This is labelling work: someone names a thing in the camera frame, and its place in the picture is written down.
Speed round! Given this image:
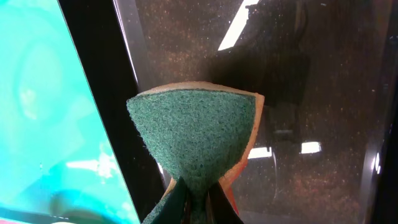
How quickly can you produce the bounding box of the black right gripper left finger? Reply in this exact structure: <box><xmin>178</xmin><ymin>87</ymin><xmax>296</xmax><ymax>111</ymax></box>
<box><xmin>151</xmin><ymin>177</ymin><xmax>190</xmax><ymax>224</ymax></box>

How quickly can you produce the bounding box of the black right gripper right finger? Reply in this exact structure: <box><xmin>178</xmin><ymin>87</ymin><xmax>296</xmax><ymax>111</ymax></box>
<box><xmin>206</xmin><ymin>182</ymin><xmax>244</xmax><ymax>224</ymax></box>

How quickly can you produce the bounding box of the green yellow sponge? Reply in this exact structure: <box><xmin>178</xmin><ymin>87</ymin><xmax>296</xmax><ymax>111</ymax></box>
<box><xmin>126</xmin><ymin>82</ymin><xmax>264</xmax><ymax>223</ymax></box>

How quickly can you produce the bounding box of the black plastic tray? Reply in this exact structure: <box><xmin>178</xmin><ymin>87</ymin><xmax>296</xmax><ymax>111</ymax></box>
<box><xmin>59</xmin><ymin>0</ymin><xmax>397</xmax><ymax>223</ymax></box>

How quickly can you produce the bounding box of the teal plastic tray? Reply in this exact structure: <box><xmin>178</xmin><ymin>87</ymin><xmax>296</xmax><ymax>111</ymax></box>
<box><xmin>1</xmin><ymin>1</ymin><xmax>139</xmax><ymax>223</ymax></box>

